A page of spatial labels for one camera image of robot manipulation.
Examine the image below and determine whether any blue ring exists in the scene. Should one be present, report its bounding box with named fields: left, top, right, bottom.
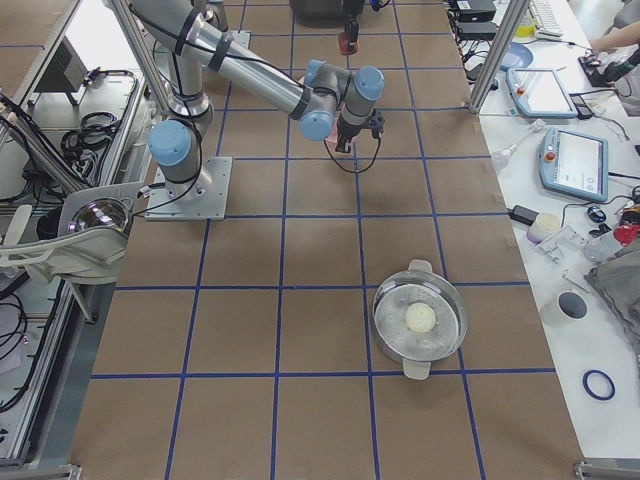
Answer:
left=582, top=369, right=616, bottom=401

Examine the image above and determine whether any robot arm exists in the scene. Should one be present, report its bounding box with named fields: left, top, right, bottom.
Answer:
left=128, top=1, right=385, bottom=202
left=340, top=0, right=364, bottom=36

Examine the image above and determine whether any steel bowl on chair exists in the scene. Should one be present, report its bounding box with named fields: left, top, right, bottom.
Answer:
left=67, top=197, right=130, bottom=233

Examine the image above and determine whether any teach pendant far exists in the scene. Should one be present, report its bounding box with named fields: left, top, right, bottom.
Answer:
left=505, top=68, right=578, bottom=119

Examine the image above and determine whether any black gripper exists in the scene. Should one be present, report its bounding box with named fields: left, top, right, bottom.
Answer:
left=335, top=110, right=385, bottom=153

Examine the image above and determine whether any teach pendant near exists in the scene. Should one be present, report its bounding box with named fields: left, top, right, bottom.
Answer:
left=538, top=128, right=609, bottom=202

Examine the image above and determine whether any black power adapter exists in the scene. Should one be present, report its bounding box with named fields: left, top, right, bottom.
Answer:
left=508, top=205, right=539, bottom=226

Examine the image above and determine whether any black braided cable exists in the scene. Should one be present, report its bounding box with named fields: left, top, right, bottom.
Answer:
left=323, top=134, right=384, bottom=175

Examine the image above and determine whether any steel pot with handles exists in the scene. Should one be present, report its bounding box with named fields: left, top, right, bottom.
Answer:
left=371, top=259, right=468, bottom=381

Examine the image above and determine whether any dark rice cooker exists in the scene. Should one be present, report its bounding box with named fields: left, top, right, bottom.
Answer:
left=289, top=0, right=344, bottom=21

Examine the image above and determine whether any blue plate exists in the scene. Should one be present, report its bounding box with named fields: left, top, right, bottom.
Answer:
left=500, top=42, right=533, bottom=71

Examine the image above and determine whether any white bun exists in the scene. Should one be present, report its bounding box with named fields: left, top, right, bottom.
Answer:
left=404, top=302, right=436, bottom=333

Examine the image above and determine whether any small pink bowl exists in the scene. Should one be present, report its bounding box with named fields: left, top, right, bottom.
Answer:
left=324, top=127, right=357, bottom=152

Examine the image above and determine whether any red apple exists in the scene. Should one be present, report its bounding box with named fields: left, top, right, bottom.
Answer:
left=338, top=32, right=359, bottom=56

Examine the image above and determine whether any teach pendant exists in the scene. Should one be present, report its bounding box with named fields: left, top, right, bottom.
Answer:
left=538, top=128, right=609, bottom=202
left=505, top=68, right=578, bottom=119

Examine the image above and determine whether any aluminium frame post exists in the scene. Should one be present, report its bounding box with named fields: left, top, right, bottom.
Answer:
left=467, top=0, right=529, bottom=114

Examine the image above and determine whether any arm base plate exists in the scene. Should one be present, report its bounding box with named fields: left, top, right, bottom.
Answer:
left=143, top=157, right=233, bottom=221

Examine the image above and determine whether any white cup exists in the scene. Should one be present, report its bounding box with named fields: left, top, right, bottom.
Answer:
left=540, top=290, right=588, bottom=327

